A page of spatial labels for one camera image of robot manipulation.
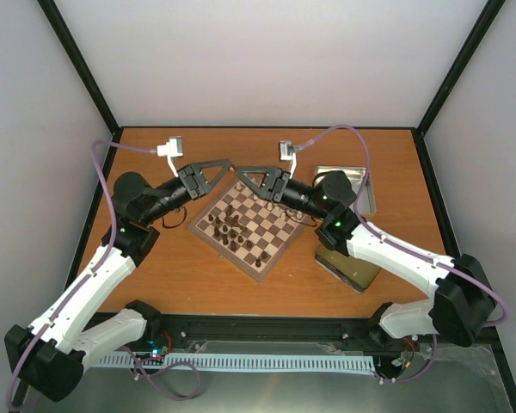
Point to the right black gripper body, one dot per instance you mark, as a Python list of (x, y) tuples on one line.
[(278, 191)]

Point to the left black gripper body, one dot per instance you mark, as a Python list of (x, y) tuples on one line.
[(187, 173)]

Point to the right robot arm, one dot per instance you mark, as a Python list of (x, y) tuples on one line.
[(457, 305)]

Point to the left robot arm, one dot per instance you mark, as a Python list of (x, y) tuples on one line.
[(58, 347)]

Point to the green circuit board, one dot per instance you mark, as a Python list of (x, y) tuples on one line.
[(160, 347)]

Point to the wooden chessboard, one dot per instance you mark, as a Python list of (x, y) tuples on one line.
[(272, 228)]

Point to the silver open tin box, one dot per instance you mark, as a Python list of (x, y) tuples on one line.
[(366, 203)]

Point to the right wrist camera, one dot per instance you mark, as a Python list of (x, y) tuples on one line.
[(287, 153)]

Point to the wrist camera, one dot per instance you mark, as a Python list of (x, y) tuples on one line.
[(171, 150), (287, 153)]

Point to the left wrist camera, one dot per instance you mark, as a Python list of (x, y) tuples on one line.
[(171, 150)]

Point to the black enclosure frame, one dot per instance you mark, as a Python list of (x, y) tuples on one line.
[(483, 23)]

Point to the light blue cable duct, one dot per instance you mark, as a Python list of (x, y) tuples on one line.
[(265, 363)]

